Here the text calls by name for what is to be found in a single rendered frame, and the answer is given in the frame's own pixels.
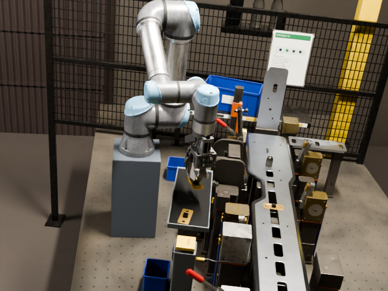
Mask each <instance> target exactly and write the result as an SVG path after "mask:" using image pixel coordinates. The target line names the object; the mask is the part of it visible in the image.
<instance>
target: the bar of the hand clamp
mask: <svg viewBox="0 0 388 291"><path fill-rule="evenodd" d="M234 112H236V113H238V137H243V112H245V113H246V114H248V108H246V109H245V110H244V109H243V108H242V107H237V109H236V110H234Z"/></svg>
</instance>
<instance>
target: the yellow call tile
mask: <svg viewBox="0 0 388 291"><path fill-rule="evenodd" d="M195 243H196V237H188V236H179V235H178V236H177V242H176V249H177V250H183V251H192V252H194V251H195Z"/></svg>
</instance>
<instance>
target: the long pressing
mask: <svg viewBox="0 0 388 291"><path fill-rule="evenodd" d="M254 142H255V143H254ZM266 148H268V153H267V150H266ZM268 156H272V157H273V166H272V167H267V166H266V165H265V164H266V159H267V157H268ZM245 157H246V172H247V174H248V175H249V176H251V177H252V178H254V179H256V180H257V181H259V182H260V187H261V198H259V199H257V200H255V201H253V202H252V203H251V206H250V209H251V226H252V260H253V285H254V291H278V283H279V282H280V283H285V284H286V288H287V291H310V289H309V283H308V277H307V271H306V266H305V260H304V254H303V248H302V243H301V237H300V231H299V225H298V220H297V214H296V208H295V203H294V197H293V191H292V184H293V183H294V181H295V180H296V176H295V172H294V166H293V161H292V155H291V151H290V145H289V140H288V139H287V138H285V137H283V136H276V135H266V134H260V133H251V132H247V136H246V140H245ZM279 170H280V171H279ZM267 171H269V172H272V173H273V177H268V176H267V175H266V172H267ZM280 180H281V181H280ZM268 181H271V182H273V183H274V188H269V187H268V186H267V182H268ZM268 192H274V193H275V198H276V203H277V204H280V205H283V207H284V211H280V210H276V211H277V212H278V222H279V225H272V224H271V215H270V210H271V209H266V208H263V203H269V198H268ZM263 223H264V224H263ZM287 226H288V227H287ZM273 227H275V228H278V229H279V231H280V236H281V239H275V238H273V233H272V228H273ZM274 244H278V245H281V246H282V255H283V257H279V256H275V255H274ZM265 257H267V259H266V258H265ZM276 263H283V265H284V269H285V276H284V277H282V276H278V275H277V272H276V266H275V264H276Z"/></svg>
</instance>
